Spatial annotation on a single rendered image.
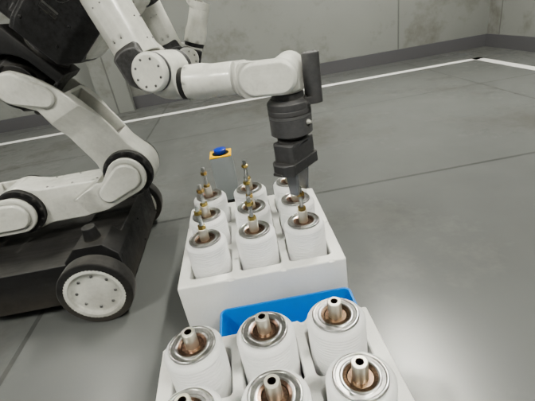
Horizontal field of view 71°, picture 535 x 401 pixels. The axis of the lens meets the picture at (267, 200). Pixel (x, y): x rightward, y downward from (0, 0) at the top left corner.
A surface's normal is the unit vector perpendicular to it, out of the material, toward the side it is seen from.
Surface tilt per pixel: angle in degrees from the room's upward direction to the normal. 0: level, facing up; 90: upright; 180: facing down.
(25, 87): 90
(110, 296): 90
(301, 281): 90
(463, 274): 0
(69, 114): 113
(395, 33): 90
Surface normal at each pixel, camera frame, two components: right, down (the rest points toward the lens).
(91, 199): -0.23, 0.66
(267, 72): -0.22, 0.48
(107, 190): 0.11, 0.44
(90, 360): -0.15, -0.88
